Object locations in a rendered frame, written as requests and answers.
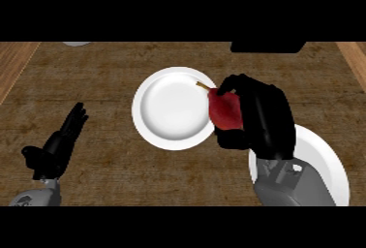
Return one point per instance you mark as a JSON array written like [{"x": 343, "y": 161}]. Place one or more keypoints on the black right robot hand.
[{"x": 265, "y": 122}]

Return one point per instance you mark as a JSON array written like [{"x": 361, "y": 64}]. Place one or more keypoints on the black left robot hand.
[{"x": 57, "y": 145}]

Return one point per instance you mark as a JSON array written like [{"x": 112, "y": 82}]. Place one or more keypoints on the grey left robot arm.
[{"x": 41, "y": 195}]

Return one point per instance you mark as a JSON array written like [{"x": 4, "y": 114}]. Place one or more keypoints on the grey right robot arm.
[{"x": 292, "y": 184}]

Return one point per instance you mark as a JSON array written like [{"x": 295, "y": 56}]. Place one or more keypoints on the white round plate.
[
  {"x": 174, "y": 108},
  {"x": 321, "y": 161}
]

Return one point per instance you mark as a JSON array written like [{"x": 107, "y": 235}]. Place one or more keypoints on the black appliance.
[{"x": 267, "y": 47}]

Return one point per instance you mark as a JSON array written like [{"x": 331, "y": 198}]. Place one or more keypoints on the pale grey round object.
[{"x": 76, "y": 43}]

